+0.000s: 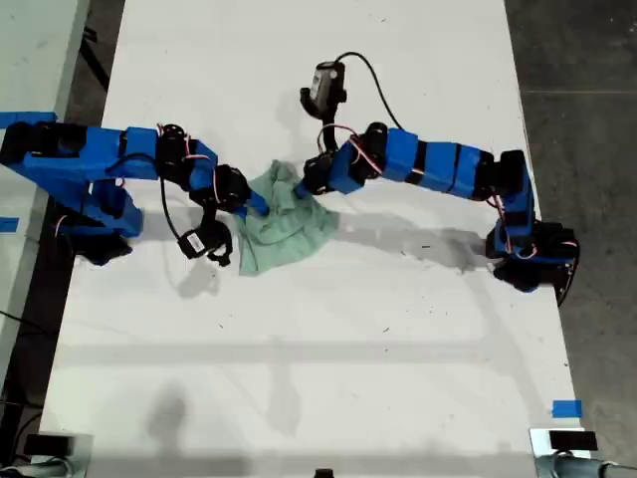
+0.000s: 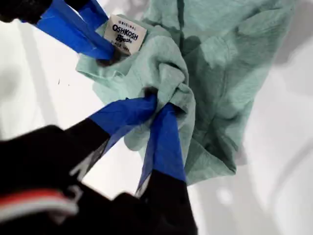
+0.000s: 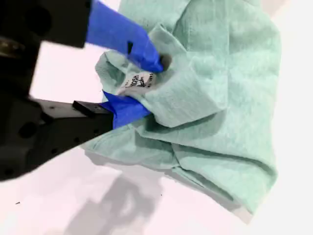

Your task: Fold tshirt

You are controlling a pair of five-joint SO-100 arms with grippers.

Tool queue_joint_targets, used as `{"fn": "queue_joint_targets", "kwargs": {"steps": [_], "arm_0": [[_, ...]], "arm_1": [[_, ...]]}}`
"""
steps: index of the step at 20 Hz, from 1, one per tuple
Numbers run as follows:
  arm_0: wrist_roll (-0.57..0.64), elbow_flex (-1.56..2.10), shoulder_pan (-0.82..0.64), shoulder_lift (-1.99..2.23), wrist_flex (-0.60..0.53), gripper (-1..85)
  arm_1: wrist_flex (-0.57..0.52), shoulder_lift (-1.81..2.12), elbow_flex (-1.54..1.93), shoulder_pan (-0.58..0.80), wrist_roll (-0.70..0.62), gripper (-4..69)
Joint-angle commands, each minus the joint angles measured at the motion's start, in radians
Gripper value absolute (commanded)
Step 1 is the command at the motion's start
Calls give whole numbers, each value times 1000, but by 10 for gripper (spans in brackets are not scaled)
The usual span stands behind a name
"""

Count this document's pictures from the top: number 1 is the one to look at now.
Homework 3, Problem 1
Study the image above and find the pale green T-shirt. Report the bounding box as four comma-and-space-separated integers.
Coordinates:
237, 158, 339, 278

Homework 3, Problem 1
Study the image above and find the black table brace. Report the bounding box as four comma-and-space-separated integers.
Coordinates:
82, 24, 111, 94

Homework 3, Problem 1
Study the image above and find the long blue tape strip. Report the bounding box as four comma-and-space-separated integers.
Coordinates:
0, 112, 58, 125

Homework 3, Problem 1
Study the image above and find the pale side table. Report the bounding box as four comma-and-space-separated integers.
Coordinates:
0, 0, 91, 384

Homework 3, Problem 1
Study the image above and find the small black box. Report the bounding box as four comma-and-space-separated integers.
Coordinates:
23, 434, 76, 457
548, 430, 598, 452

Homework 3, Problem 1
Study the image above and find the grey blue fixture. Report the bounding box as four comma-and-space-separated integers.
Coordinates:
534, 452, 637, 478

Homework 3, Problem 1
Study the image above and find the black camera stalk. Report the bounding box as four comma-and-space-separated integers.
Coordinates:
198, 207, 235, 269
299, 87, 349, 150

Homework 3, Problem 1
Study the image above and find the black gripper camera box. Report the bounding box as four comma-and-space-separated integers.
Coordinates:
309, 62, 348, 106
177, 229, 209, 260

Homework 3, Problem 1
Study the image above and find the black camera cable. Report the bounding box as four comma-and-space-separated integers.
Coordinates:
102, 151, 184, 245
335, 51, 407, 133

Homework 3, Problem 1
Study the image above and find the thin black floor cable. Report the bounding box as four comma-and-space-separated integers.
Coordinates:
0, 309, 56, 335

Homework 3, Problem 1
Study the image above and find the black arm base cable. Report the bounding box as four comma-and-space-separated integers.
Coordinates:
555, 256, 582, 308

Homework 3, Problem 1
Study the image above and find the black cable bundle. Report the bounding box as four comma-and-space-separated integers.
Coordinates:
0, 397, 44, 464

